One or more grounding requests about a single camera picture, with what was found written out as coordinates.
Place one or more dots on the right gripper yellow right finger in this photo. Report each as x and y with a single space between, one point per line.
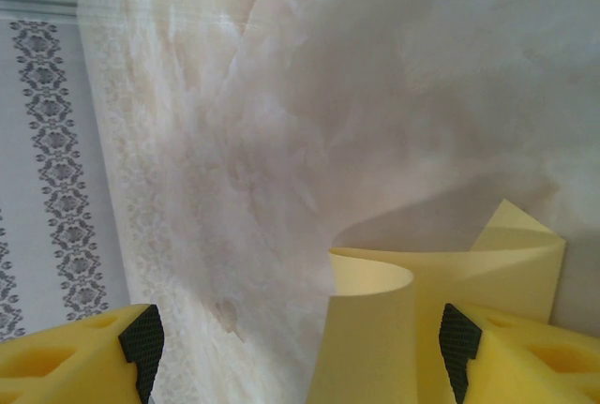
515 366

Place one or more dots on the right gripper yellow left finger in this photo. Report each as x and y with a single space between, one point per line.
70 352

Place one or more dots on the yellow square paper sheet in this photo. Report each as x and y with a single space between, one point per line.
375 329

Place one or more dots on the aluminium corner post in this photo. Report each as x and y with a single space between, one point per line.
37 4

